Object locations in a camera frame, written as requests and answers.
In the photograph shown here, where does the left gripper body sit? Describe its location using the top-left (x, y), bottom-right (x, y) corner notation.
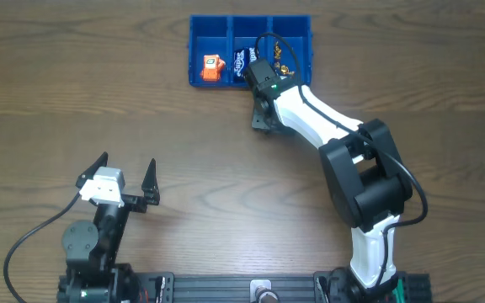
top-left (120, 194), bottom-right (151, 214)

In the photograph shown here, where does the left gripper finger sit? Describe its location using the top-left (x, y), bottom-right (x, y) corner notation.
top-left (75, 151), bottom-right (109, 189)
top-left (141, 157), bottom-right (161, 206)

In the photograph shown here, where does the orange candy box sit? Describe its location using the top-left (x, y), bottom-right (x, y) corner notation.
top-left (200, 54), bottom-right (227, 83)

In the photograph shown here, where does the blue tray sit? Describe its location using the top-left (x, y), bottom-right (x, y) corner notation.
top-left (188, 14), bottom-right (313, 89)

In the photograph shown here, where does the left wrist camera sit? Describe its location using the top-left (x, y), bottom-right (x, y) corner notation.
top-left (77, 166), bottom-right (126, 208)

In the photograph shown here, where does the black cable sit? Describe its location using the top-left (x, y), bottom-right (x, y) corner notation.
top-left (253, 32), bottom-right (429, 237)
top-left (3, 191), bottom-right (83, 303)

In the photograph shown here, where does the mounting rail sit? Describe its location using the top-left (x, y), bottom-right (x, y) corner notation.
top-left (135, 271), bottom-right (432, 303)

